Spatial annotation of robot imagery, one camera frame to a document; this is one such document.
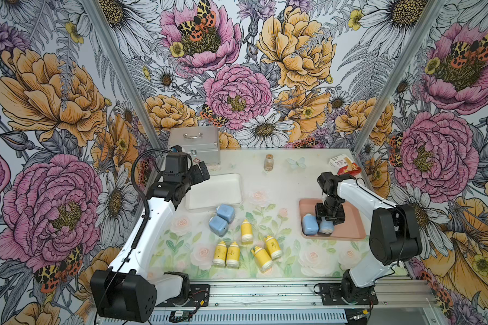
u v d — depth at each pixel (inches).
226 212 35.0
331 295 29.1
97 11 28.3
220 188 41.8
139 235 17.2
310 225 33.7
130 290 14.7
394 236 18.3
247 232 32.7
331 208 30.6
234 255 30.0
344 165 43.1
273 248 30.6
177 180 22.7
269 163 43.6
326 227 32.8
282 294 29.9
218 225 32.9
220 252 30.4
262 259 30.0
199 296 28.9
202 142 42.3
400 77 35.3
